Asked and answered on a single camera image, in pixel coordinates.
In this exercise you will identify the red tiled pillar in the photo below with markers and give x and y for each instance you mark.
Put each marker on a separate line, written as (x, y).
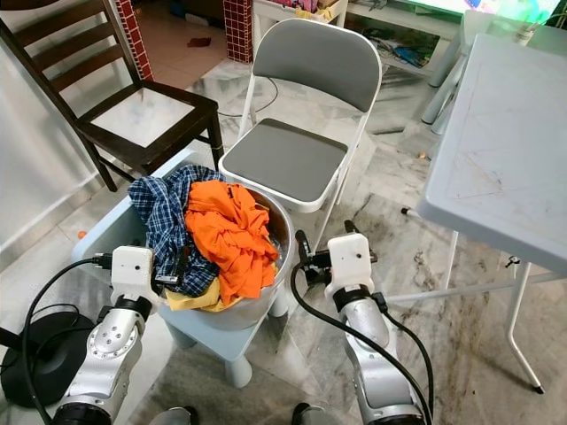
(133, 40)
(237, 27)

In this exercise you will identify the blue plaid shirt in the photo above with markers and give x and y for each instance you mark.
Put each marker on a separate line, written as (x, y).
(164, 217)

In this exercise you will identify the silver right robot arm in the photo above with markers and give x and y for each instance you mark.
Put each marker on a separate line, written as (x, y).
(376, 354)

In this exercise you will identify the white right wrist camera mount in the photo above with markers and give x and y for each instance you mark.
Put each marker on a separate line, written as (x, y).
(350, 258)

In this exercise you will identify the black round stand base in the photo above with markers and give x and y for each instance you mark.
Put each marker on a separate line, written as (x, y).
(53, 363)

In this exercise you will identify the orange garment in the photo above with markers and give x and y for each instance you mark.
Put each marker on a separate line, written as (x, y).
(235, 239)

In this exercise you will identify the small pale blue table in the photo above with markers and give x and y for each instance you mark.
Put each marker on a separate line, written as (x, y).
(441, 93)

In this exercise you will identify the white low shelf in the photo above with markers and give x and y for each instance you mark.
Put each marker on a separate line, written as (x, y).
(279, 11)

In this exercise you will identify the grey folding table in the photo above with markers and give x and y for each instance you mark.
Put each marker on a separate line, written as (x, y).
(496, 150)

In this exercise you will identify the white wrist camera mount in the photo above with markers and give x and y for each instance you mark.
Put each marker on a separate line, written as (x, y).
(133, 270)
(350, 258)

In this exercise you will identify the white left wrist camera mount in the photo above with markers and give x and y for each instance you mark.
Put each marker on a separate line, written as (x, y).
(133, 270)

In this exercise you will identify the grey folding chair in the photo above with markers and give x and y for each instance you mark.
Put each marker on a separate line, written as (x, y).
(283, 159)

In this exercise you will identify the yellow garment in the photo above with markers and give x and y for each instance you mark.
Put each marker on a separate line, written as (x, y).
(195, 301)

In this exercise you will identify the dark wooden chair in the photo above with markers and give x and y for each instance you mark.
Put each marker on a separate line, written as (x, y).
(120, 152)

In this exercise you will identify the pale blue child chair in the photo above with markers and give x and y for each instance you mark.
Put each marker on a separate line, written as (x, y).
(120, 230)

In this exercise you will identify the television screen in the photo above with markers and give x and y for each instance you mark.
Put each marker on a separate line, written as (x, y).
(514, 7)

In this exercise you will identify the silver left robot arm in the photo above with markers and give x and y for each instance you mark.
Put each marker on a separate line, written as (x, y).
(115, 341)

